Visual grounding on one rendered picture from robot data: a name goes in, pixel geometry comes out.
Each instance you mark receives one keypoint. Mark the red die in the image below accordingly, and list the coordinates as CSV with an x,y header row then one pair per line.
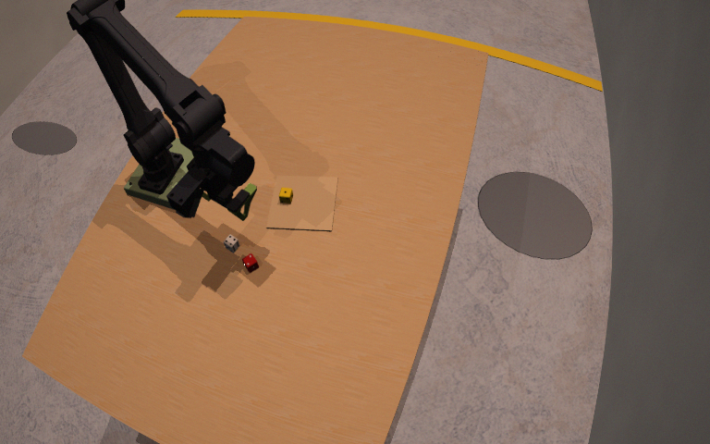
x,y
250,262

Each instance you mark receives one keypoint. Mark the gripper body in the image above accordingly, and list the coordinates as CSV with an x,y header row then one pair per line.
x,y
225,196

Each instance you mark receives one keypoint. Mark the white die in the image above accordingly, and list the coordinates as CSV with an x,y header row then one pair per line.
x,y
231,243

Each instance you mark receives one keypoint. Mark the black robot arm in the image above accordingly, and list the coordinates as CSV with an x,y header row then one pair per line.
x,y
149,134

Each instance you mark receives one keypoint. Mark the yellow die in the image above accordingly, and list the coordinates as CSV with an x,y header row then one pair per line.
x,y
286,195

